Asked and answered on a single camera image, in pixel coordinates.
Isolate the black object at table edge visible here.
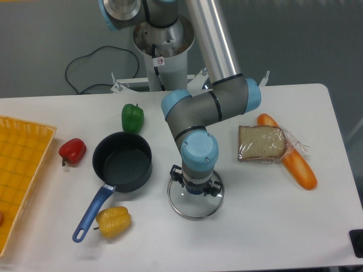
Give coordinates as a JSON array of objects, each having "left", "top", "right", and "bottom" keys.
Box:
[{"left": 349, "top": 229, "right": 363, "bottom": 258}]

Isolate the yellow woven basket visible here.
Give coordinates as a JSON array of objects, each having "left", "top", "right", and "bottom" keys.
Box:
[{"left": 1, "top": 116, "right": 57, "bottom": 256}]

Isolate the bagged bread slice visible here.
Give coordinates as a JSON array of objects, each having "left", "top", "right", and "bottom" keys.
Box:
[{"left": 238, "top": 125, "right": 309, "bottom": 163}]

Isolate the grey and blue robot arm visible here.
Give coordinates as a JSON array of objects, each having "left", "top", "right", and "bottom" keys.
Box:
[{"left": 99, "top": 0, "right": 261, "bottom": 196}]

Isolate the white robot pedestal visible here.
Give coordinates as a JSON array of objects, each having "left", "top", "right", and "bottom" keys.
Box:
[{"left": 105, "top": 2, "right": 259, "bottom": 95}]

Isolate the green bell pepper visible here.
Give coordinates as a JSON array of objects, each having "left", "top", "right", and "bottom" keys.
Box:
[{"left": 121, "top": 104, "right": 144, "bottom": 134}]

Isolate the glass lid with steel rim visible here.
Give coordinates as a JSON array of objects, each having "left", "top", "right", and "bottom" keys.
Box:
[{"left": 167, "top": 178, "right": 225, "bottom": 220}]

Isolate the black cable on floor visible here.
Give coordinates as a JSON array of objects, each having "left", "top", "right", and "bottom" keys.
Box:
[{"left": 65, "top": 45, "right": 140, "bottom": 95}]

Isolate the yellow bell pepper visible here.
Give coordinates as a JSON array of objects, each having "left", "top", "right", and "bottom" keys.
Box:
[{"left": 95, "top": 206, "right": 132, "bottom": 239}]

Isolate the red bell pepper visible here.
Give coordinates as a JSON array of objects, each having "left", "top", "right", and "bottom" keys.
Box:
[{"left": 58, "top": 138, "right": 87, "bottom": 167}]

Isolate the dark pot with blue handle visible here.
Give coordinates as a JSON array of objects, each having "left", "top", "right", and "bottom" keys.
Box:
[{"left": 72, "top": 131, "right": 153, "bottom": 243}]

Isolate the orange baguette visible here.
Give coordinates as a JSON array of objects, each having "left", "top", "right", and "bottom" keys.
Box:
[{"left": 256, "top": 113, "right": 318, "bottom": 191}]

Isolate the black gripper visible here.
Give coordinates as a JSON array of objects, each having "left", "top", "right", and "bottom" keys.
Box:
[{"left": 170, "top": 165, "right": 223, "bottom": 197}]

